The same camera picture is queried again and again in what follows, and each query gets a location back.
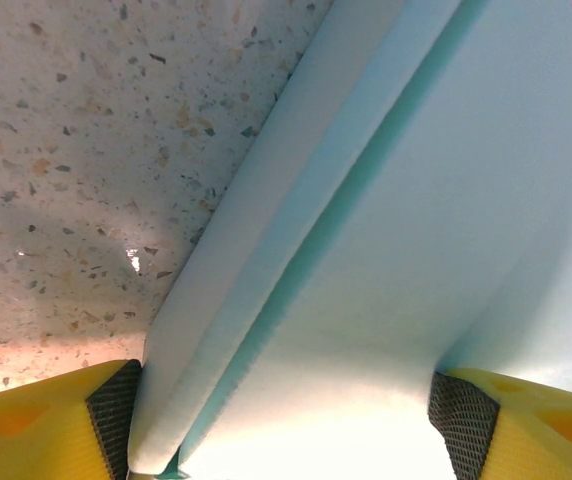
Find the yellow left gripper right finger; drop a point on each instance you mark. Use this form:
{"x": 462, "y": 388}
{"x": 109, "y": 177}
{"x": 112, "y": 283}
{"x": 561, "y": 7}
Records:
{"x": 541, "y": 440}

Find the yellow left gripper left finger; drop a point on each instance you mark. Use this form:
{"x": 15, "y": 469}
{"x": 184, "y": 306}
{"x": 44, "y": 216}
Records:
{"x": 41, "y": 440}

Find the blue paper box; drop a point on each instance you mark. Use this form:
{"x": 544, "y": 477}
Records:
{"x": 416, "y": 225}

